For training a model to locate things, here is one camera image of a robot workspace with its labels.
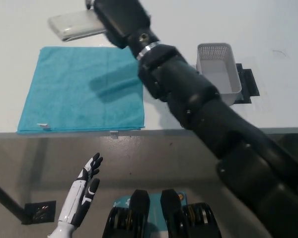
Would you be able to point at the small grey table-edge tape tab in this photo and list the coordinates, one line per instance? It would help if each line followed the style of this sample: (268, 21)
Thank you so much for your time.
(114, 134)

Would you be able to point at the black slanted table leg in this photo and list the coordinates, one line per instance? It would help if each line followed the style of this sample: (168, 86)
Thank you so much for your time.
(7, 199)

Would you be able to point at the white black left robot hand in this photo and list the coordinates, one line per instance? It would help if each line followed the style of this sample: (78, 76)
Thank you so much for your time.
(74, 198)

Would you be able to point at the black teal robot torso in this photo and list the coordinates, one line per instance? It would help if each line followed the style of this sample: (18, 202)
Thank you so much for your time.
(139, 213)

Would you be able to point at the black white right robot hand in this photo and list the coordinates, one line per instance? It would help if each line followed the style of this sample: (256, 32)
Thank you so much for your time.
(124, 22)

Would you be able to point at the small grey perforated plastic basket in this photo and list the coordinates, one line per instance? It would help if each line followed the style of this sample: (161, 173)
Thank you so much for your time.
(218, 72)

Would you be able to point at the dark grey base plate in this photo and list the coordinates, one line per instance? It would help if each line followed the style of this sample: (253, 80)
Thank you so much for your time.
(248, 84)

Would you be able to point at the teal microfibre cloth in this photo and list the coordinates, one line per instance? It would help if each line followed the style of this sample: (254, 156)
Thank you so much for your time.
(64, 94)

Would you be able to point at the white cloth label tag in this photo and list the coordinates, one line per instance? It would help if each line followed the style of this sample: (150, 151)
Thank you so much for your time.
(44, 125)

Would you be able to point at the white grey calculator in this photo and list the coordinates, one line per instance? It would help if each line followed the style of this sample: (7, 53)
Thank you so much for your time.
(77, 26)

